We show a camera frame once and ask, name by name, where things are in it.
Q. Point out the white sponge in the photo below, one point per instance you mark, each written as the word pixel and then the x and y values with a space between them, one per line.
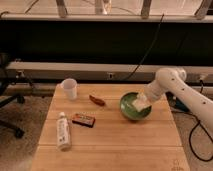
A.
pixel 141 102

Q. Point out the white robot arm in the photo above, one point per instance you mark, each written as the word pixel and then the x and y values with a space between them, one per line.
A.
pixel 173 80

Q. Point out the green ceramic bowl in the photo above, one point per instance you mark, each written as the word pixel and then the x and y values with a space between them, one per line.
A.
pixel 129 111

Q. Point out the brown chili pepper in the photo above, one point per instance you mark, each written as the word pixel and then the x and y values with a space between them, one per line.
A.
pixel 97 101

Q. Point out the white plastic cup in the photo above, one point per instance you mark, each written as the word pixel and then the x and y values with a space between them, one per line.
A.
pixel 69 86

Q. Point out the small red box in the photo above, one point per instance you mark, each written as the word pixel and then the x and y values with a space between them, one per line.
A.
pixel 83 120

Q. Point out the white plastic bottle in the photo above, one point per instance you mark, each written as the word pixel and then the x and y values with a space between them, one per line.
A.
pixel 63 132

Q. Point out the black office chair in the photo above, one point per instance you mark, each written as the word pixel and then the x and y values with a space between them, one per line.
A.
pixel 4 61

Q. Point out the long metal rail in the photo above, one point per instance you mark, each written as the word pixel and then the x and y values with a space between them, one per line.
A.
pixel 88 71

